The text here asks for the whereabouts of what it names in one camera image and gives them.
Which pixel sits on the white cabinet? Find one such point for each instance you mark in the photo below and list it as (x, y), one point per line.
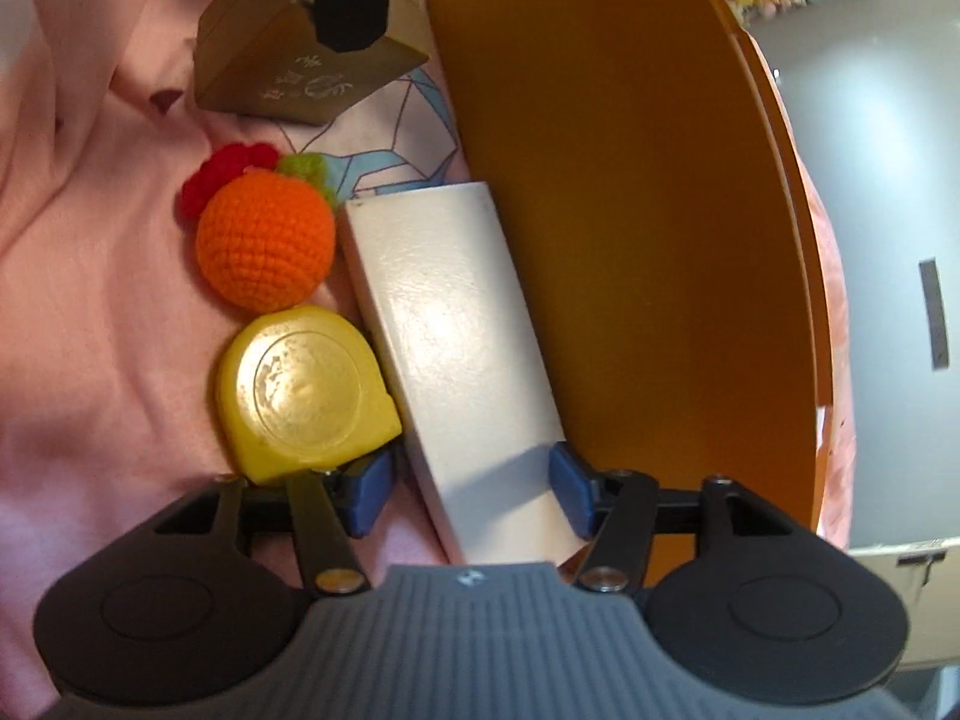
(915, 600)

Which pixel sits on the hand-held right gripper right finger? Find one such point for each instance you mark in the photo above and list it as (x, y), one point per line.
(570, 491)

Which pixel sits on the square box with gold print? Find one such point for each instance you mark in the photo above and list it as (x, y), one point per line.
(247, 64)

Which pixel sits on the pink printed blanket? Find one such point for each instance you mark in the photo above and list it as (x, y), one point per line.
(90, 315)

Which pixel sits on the geometric print bedsheet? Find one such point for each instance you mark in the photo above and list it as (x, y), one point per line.
(375, 142)

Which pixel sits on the yellow tape measure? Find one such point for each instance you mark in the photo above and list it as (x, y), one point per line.
(300, 390)

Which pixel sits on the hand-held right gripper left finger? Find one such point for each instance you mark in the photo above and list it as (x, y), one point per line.
(367, 496)

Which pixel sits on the white rectangular box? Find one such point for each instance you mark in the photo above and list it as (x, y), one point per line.
(450, 352)

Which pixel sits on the orange cardboard box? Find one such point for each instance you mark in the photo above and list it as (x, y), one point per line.
(637, 240)

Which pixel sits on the orange crocheted fruit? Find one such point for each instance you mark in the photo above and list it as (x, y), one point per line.
(262, 240)

